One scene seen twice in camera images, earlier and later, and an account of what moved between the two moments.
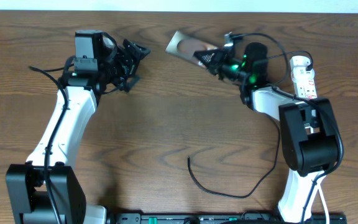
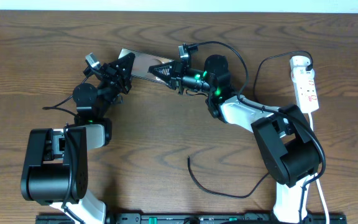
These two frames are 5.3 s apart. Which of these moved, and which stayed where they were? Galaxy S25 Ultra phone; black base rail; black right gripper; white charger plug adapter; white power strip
Moved: black right gripper; Galaxy S25 Ultra phone
Stayed: black base rail; white charger plug adapter; white power strip
